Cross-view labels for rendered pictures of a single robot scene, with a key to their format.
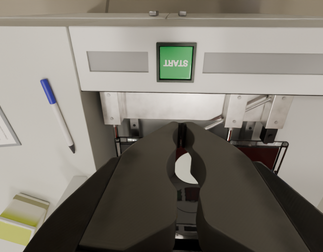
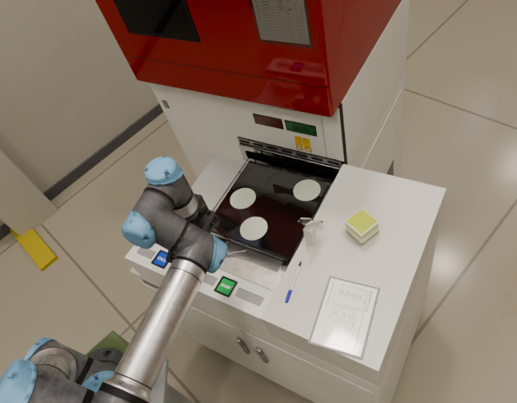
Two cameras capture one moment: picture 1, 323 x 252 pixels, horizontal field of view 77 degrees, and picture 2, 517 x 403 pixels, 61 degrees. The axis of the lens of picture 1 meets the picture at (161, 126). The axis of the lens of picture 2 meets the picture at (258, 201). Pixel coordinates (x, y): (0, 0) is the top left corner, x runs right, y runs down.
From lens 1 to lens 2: 111 cm
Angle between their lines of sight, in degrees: 29
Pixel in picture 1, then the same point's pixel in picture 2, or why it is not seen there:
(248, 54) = not seen: hidden behind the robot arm
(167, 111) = (253, 269)
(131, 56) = (242, 297)
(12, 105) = (314, 297)
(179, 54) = (222, 289)
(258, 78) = not seen: hidden behind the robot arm
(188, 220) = (278, 188)
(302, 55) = not seen: hidden behind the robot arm
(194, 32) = (213, 295)
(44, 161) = (325, 261)
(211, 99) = (226, 267)
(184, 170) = (261, 228)
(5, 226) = (360, 228)
